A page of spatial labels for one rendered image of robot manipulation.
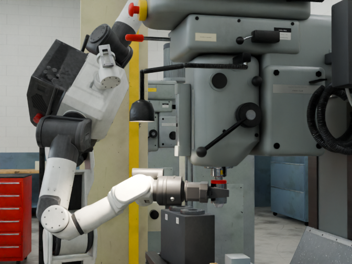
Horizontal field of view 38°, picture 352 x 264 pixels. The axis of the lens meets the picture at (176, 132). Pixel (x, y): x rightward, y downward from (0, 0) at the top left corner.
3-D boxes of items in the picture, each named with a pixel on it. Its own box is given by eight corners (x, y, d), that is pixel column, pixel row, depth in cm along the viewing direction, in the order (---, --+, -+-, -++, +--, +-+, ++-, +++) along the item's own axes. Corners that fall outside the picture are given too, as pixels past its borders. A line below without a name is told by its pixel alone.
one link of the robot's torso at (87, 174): (44, 254, 203) (42, 138, 208) (87, 250, 211) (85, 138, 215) (52, 259, 189) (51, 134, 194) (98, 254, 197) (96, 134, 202)
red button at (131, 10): (129, 14, 144) (129, 0, 144) (127, 18, 148) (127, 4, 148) (140, 15, 145) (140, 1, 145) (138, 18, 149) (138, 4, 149)
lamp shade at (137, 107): (123, 121, 144) (123, 99, 145) (142, 122, 150) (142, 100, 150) (141, 120, 140) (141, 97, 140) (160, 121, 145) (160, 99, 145)
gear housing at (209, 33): (188, 48, 137) (188, 12, 137) (168, 63, 161) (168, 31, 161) (302, 54, 145) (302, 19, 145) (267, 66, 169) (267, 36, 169)
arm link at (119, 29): (105, 17, 190) (87, 46, 187) (120, 15, 184) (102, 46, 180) (125, 36, 198) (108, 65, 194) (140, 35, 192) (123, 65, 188)
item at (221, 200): (229, 203, 150) (229, 183, 150) (214, 204, 148) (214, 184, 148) (222, 201, 154) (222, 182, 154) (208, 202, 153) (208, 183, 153)
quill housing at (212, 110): (198, 167, 139) (198, 51, 140) (180, 164, 159) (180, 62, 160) (264, 167, 143) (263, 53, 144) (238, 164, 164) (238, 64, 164)
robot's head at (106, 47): (100, 81, 167) (98, 66, 161) (96, 61, 172) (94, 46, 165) (119, 78, 168) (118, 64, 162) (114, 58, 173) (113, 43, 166)
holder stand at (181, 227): (184, 270, 177) (184, 212, 178) (160, 257, 197) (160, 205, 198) (215, 267, 182) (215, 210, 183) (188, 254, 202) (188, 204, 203)
